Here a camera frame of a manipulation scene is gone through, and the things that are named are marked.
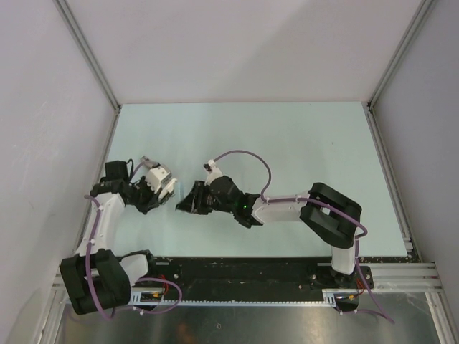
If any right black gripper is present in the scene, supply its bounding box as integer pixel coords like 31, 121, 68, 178
177, 180, 235, 214

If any beige black stapler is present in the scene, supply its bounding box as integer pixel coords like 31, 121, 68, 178
141, 156, 161, 169

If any small light blue stapler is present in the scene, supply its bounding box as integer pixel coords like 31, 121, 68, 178
177, 182, 186, 201

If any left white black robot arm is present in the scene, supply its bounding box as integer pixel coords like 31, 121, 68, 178
60, 159, 177, 315

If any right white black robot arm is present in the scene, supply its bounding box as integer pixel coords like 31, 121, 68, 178
176, 176, 362, 287

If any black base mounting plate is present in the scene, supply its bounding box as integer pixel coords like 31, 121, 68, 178
147, 257, 374, 302

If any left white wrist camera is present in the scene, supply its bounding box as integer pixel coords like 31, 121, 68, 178
145, 165, 173, 199

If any grey slotted cable duct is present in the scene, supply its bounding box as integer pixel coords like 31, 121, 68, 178
128, 291, 336, 307

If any aluminium frame rail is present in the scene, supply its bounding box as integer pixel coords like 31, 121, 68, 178
52, 260, 440, 292

